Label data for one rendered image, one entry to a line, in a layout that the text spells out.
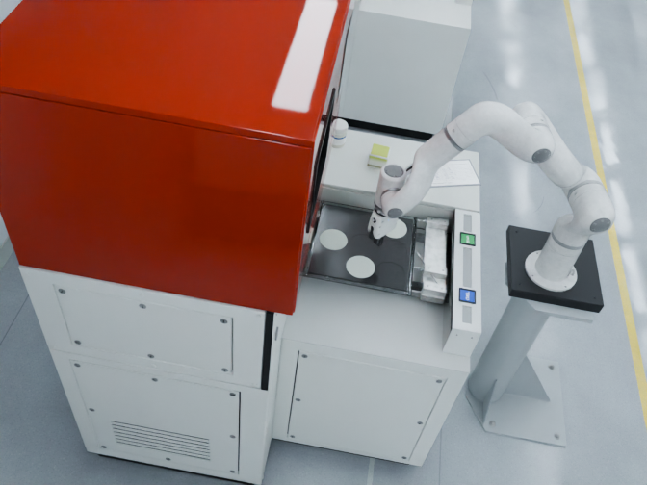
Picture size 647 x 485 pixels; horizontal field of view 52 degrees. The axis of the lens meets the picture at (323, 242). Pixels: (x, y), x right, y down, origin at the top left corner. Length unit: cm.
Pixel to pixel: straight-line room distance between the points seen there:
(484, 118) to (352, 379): 99
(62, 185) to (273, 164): 51
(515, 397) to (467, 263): 106
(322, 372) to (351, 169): 78
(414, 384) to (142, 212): 117
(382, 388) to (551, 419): 110
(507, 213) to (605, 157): 96
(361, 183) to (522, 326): 84
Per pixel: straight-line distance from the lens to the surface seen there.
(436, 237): 251
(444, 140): 199
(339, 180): 252
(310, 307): 229
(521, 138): 198
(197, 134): 139
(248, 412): 225
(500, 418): 318
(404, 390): 238
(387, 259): 237
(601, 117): 510
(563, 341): 356
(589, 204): 226
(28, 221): 178
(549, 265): 249
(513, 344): 282
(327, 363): 229
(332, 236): 240
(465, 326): 218
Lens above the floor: 266
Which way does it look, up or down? 48 degrees down
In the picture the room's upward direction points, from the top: 9 degrees clockwise
